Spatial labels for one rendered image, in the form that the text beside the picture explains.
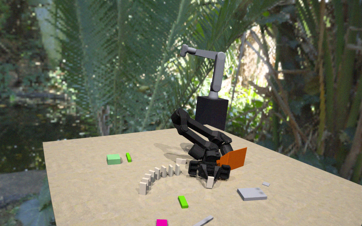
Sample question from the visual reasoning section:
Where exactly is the magenta rectangular block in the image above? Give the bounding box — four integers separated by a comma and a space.
156, 219, 167, 226

